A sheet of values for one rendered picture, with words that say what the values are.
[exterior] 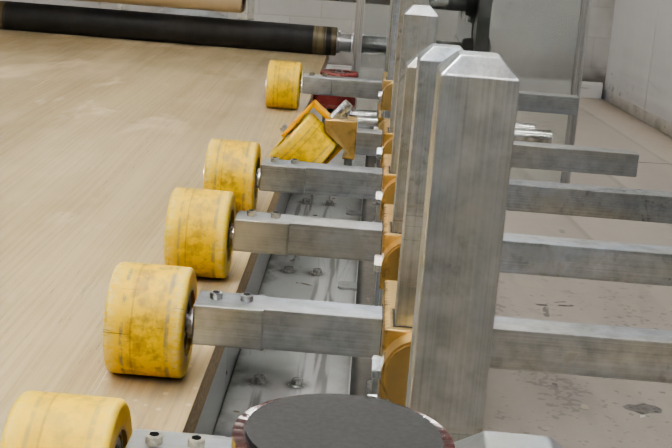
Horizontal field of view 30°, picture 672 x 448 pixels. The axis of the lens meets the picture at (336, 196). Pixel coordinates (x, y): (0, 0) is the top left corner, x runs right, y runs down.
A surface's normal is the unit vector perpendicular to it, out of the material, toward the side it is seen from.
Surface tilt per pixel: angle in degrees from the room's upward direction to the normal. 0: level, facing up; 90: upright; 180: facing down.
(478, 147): 90
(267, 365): 0
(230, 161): 57
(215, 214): 51
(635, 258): 90
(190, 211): 46
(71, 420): 22
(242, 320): 90
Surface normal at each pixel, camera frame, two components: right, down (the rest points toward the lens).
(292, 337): -0.04, 0.22
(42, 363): 0.07, -0.97
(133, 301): 0.02, -0.41
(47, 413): 0.06, -0.81
